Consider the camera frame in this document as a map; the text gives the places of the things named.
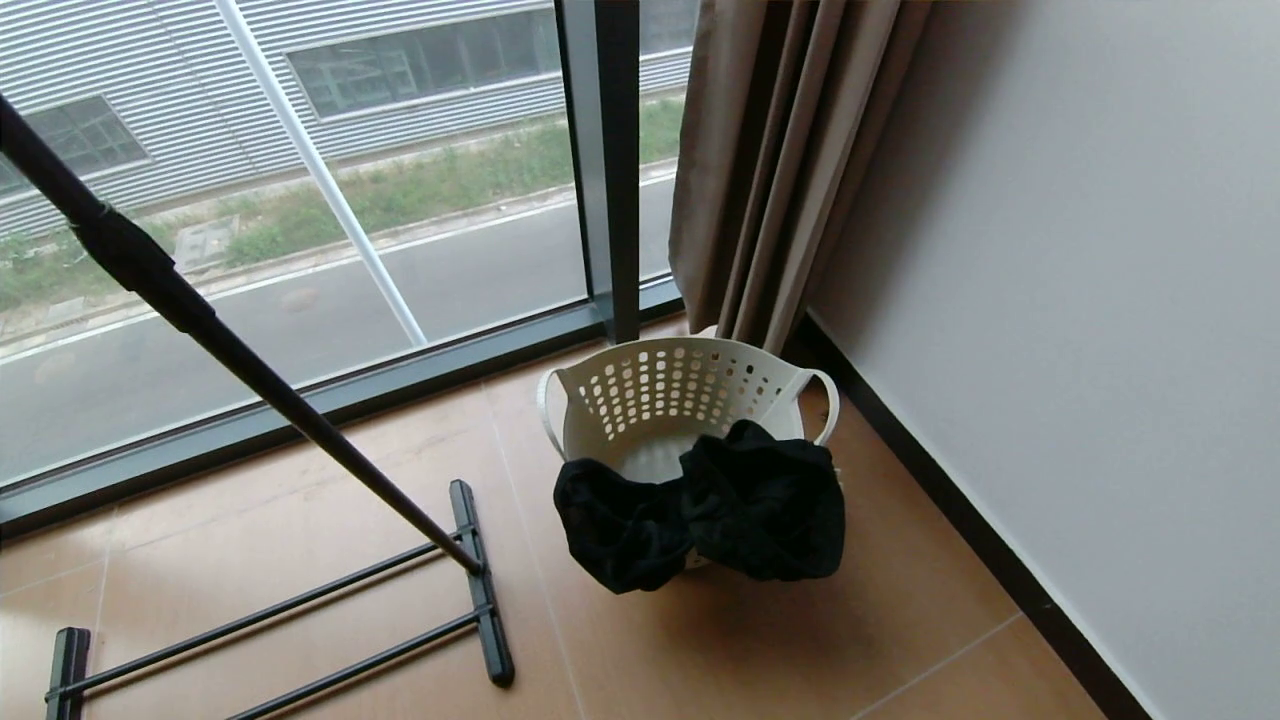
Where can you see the white laundry basket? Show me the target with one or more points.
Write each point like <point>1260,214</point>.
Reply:
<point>650,460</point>

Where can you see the heap of clothes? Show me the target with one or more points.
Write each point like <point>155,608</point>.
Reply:
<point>770,510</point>

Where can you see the window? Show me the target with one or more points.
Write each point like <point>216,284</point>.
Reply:
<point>610,150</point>

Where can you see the black clothes rack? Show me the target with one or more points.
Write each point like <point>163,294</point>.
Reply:
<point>130,255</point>

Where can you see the brown curtain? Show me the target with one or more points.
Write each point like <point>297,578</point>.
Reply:
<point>760,150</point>

